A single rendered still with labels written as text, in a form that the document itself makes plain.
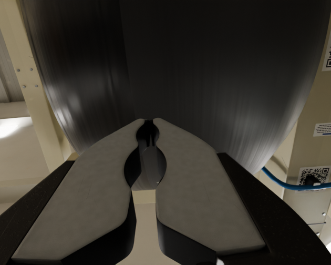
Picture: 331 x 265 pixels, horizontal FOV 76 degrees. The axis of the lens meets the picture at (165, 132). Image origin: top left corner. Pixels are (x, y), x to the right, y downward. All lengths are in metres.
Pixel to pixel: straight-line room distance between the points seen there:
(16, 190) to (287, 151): 4.39
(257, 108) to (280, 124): 0.04
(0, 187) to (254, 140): 4.58
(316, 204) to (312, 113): 0.25
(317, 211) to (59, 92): 0.64
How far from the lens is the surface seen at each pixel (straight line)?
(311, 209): 0.68
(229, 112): 0.22
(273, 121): 0.25
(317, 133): 0.56
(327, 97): 0.54
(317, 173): 0.62
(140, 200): 0.89
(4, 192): 4.73
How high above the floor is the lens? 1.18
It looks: 24 degrees up
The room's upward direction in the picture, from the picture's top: 176 degrees clockwise
